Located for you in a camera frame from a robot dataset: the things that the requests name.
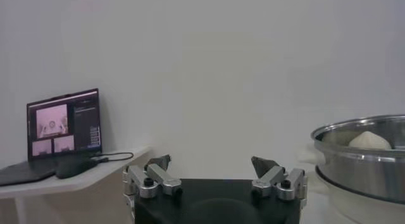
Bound white steamed baozi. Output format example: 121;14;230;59
348;130;393;150

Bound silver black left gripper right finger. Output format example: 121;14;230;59
251;155;308;202

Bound white side table with mouse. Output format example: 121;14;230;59
0;146;151;224

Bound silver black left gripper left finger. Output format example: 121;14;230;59
122;154;184;199

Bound stainless steel steamer basket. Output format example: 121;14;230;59
311;114;405;204

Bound thin black usb cable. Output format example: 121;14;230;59
91;151;134;165

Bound black computer mouse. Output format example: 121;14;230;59
55;158;99;180

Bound black laptop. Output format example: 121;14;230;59
0;88;104;187

